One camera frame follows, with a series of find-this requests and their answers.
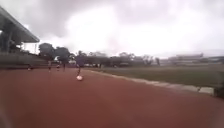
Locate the row of trees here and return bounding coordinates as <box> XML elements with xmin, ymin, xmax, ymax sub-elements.
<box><xmin>38</xmin><ymin>42</ymin><xmax>162</xmax><ymax>68</ymax></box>

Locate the person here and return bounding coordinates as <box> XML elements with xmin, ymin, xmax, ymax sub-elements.
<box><xmin>74</xmin><ymin>54</ymin><xmax>86</xmax><ymax>78</ymax></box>

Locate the red running track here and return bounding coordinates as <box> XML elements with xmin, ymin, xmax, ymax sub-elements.
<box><xmin>0</xmin><ymin>67</ymin><xmax>224</xmax><ymax>128</ymax></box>

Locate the pale concrete kerb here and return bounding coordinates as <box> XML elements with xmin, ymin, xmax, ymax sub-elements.
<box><xmin>83</xmin><ymin>68</ymin><xmax>215</xmax><ymax>97</ymax></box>

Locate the group of people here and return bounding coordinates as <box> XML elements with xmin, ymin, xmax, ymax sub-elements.
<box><xmin>27</xmin><ymin>59</ymin><xmax>68</xmax><ymax>73</ymax></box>

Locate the green grass field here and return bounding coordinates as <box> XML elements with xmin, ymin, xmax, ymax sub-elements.
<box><xmin>87</xmin><ymin>63</ymin><xmax>224</xmax><ymax>88</ymax></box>

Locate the long low building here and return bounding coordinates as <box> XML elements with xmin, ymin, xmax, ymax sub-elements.
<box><xmin>167</xmin><ymin>52</ymin><xmax>224</xmax><ymax>66</ymax></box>

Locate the roofed grandstand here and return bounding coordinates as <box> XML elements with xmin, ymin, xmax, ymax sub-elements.
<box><xmin>0</xmin><ymin>5</ymin><xmax>49</xmax><ymax>70</ymax></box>

